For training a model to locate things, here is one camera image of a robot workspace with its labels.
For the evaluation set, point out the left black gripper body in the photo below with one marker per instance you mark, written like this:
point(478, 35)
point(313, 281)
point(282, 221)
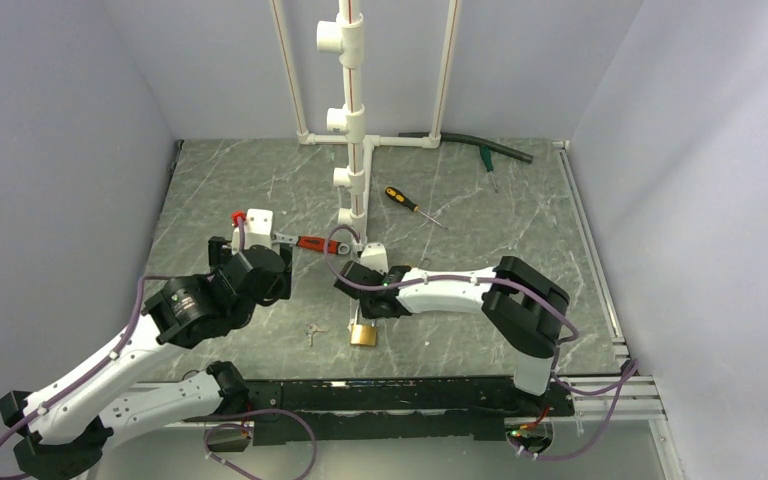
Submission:
point(219, 258)

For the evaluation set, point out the large brass padlock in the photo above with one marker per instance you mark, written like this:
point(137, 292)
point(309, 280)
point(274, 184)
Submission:
point(363, 333)

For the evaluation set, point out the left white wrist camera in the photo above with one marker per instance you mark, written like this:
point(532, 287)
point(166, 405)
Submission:
point(253, 227)

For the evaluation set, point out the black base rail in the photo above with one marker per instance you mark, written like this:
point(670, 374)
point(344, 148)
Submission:
point(480, 407)

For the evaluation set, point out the white PVC pipe frame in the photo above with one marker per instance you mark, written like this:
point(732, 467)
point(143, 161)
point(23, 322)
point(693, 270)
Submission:
point(345, 37)

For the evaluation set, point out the silver key bunch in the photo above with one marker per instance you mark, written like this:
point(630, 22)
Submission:
point(311, 330)

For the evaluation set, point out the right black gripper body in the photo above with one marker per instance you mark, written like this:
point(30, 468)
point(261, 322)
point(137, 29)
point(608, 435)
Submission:
point(367, 311)

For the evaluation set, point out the aluminium frame rail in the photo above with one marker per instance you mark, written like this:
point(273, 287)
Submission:
point(619, 429)

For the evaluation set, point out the yellow black screwdriver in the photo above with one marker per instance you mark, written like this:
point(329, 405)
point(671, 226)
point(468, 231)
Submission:
point(398, 197)

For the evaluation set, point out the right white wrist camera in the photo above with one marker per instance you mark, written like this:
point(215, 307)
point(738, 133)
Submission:
point(374, 256)

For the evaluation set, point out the green screwdriver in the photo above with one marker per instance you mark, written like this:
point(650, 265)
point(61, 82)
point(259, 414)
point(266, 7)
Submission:
point(486, 158)

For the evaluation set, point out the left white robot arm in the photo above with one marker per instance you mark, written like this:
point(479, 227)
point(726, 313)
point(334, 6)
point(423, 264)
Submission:
point(67, 426)

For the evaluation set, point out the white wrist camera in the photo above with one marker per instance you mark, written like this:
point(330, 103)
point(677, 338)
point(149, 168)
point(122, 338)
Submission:
point(374, 256)
point(253, 227)

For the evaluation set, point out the red handled adjustable wrench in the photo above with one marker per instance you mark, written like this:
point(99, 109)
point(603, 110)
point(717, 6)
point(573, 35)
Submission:
point(312, 243)

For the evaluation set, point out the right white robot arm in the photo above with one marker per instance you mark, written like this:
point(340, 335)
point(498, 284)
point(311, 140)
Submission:
point(524, 306)

